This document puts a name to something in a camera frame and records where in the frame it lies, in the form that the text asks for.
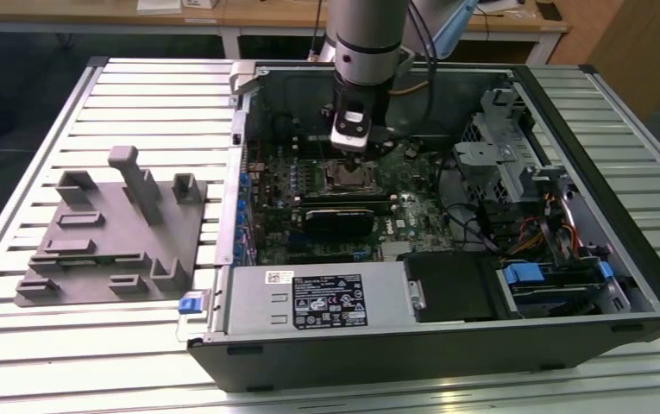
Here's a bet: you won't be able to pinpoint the green motherboard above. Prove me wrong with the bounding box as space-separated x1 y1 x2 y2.
239 136 463 267

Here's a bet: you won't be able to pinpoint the grey parts rack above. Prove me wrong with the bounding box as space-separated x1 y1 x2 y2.
12 145 211 308

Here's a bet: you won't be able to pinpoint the brown wooden cabinet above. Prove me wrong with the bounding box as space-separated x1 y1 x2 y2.
547 0 660 124

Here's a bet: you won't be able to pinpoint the blue disk carrier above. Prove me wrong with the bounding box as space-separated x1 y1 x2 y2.
497 260 601 318

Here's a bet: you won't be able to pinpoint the black expansion slot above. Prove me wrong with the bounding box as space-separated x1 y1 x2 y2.
286 252 380 265

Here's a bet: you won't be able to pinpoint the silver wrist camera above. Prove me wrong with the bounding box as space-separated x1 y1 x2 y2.
328 99 374 152

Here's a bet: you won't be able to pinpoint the metal socket cover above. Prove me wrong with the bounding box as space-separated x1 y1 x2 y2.
318 157 380 194

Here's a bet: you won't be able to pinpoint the silver drive cage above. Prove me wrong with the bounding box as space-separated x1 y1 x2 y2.
452 88 545 204

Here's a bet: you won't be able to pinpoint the black graphics card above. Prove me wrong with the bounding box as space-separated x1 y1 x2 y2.
303 207 376 239

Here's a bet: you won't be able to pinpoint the yellow red power wires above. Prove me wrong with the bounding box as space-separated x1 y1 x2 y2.
505 215 587 262

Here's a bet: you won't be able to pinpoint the black plastic drive cover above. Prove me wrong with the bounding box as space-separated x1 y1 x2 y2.
402 251 507 324

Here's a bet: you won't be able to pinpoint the silver chipset heatsink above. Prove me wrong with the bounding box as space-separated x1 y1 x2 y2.
379 241 418 260

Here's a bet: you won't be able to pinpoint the black PC case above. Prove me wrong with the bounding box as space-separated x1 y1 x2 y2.
173 58 660 394

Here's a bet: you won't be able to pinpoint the CPU socket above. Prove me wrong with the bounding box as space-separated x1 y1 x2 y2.
316 157 382 195

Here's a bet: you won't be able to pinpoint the blue case latch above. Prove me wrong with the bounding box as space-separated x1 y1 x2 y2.
177 291 204 315

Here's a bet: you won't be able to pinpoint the black camera cable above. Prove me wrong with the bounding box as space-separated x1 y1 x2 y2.
403 0 443 130

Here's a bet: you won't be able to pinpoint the silver power supply unit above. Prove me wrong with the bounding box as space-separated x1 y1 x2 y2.
212 263 423 336

